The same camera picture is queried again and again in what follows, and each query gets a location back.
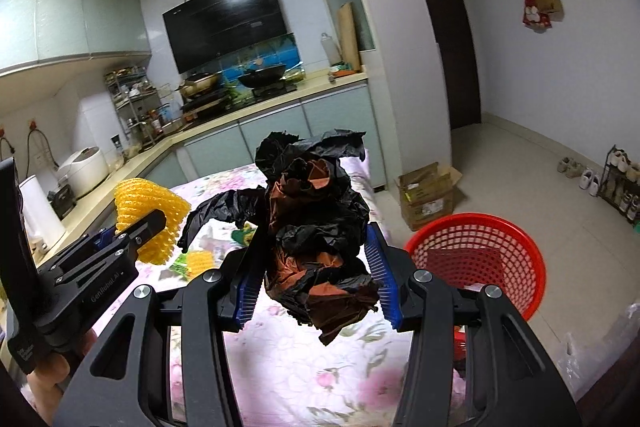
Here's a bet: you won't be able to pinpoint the metal spice rack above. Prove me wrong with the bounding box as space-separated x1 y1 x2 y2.
104 66 166 152

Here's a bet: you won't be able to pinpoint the dark wooden door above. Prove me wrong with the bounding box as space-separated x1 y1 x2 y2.
400 0 483 130

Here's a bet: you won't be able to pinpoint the grey kitchen base cabinets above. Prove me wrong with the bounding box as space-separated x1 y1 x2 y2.
65 84 388 253

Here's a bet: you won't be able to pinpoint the pink floral blanket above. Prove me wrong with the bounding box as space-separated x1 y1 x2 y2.
97 147 461 427

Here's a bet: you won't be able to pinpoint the person's left hand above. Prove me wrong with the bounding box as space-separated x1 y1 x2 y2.
27 331 98 426

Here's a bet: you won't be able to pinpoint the golden cooking pan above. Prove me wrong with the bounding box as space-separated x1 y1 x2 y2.
179 72 222 100

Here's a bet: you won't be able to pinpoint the black gas stove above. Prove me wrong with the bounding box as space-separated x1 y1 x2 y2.
250 79 302 101

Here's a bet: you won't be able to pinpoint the large clear plastic bag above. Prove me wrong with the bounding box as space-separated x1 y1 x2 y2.
555 302 640 408

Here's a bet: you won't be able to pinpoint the small black appliance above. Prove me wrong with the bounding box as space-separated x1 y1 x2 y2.
47 187 76 218

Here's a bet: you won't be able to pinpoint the black brown paper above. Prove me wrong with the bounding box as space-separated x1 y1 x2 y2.
177 129 381 348

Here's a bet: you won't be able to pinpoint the white rice cooker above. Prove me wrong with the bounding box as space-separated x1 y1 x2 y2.
56 147 111 200

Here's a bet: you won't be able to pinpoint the yellow foam net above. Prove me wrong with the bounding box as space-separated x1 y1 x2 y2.
185 249 217 279
112 177 191 265

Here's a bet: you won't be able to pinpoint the black wok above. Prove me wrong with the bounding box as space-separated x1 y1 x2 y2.
237 63 288 88

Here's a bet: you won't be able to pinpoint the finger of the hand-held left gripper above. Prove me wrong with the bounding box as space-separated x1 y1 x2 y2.
94 208 168 259

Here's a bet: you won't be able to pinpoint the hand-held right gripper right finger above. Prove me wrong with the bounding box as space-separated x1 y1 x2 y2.
364 221 583 427

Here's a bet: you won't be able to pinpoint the white kettle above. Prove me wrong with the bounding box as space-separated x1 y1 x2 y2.
17 174 68 248

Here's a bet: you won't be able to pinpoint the black range hood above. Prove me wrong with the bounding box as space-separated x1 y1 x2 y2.
162 0 293 75

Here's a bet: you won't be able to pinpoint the wooden cutting board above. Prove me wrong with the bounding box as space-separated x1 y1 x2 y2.
337 2 362 70

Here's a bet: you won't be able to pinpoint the black shoe rack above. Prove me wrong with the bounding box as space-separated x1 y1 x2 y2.
597 144 640 220

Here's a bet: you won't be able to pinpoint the cardboard box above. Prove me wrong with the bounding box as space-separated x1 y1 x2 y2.
397 162 463 232

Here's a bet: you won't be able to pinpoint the red plastic basket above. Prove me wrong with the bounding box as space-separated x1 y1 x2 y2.
404 213 547 373

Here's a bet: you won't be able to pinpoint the grey upper kitchen cabinets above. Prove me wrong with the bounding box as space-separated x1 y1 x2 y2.
0 0 153 78

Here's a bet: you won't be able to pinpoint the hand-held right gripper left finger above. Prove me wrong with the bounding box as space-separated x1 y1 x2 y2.
52 237 273 427

